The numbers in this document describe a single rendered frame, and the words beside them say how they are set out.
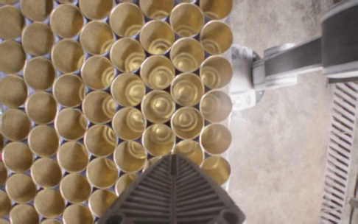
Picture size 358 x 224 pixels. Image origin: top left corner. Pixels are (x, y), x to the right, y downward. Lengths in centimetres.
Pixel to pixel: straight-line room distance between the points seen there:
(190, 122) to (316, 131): 197
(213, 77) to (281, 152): 171
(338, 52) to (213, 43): 36
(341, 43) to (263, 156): 147
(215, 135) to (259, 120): 139
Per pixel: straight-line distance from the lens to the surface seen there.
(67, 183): 42
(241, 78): 131
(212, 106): 37
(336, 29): 62
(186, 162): 16
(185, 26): 41
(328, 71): 62
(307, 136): 216
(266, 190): 211
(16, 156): 49
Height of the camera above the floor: 146
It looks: 84 degrees down
